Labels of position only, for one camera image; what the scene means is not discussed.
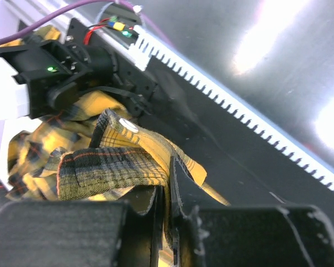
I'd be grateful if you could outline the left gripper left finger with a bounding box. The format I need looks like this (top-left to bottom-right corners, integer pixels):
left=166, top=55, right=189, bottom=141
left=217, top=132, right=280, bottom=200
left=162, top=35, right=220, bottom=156
left=122, top=186, right=164, bottom=266

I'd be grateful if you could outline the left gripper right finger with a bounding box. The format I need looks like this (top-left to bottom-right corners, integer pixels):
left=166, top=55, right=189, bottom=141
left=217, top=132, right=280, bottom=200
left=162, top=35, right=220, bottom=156
left=170, top=156, right=229, bottom=266

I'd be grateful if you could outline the yellow plaid long sleeve shirt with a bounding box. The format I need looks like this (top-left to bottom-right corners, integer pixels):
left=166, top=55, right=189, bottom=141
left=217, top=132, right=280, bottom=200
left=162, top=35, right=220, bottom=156
left=5, top=24, right=232, bottom=251

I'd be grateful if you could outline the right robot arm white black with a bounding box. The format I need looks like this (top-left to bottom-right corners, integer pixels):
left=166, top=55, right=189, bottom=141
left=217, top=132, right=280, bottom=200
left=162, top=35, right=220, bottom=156
left=0, top=40, right=115, bottom=120

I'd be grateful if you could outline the white slotted cable duct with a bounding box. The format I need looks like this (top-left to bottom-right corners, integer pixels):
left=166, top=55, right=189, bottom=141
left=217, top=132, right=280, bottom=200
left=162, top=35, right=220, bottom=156
left=129, top=25, right=334, bottom=193

